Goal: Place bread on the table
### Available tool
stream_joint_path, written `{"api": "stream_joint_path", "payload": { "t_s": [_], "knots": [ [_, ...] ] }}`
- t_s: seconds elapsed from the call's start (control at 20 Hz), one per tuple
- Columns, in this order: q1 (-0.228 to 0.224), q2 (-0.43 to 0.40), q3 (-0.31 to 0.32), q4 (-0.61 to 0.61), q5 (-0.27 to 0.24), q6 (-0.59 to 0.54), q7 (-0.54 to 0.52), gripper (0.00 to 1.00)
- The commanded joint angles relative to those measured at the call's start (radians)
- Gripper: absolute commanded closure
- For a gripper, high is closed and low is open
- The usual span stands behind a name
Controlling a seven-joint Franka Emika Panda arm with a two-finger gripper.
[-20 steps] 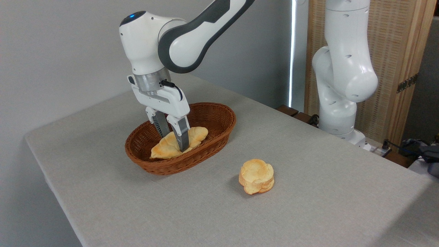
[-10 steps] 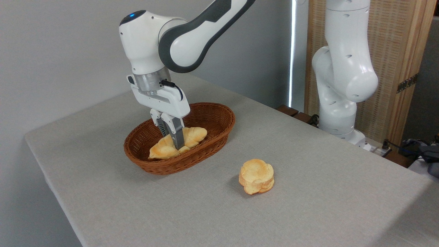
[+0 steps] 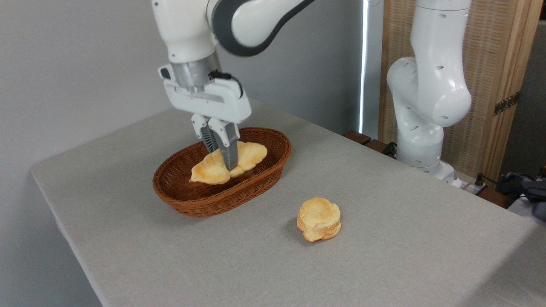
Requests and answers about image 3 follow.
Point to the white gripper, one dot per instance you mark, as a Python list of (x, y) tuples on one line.
[(226, 104)]

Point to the long braided bread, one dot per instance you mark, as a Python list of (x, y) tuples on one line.
[(211, 170)]

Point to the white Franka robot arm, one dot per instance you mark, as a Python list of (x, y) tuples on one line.
[(431, 85)]

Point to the round layered bread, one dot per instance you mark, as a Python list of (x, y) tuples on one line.
[(319, 219)]

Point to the brown wicker basket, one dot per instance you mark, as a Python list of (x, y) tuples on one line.
[(200, 204)]

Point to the bright vertical light strip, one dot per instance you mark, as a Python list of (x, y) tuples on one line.
[(363, 64)]

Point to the dark metal hinge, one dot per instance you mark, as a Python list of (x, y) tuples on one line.
[(506, 103)]

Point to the wooden woven folding screen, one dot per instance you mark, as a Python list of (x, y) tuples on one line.
[(495, 42)]

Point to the blue grey cloth bundle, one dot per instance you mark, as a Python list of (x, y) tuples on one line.
[(531, 189)]

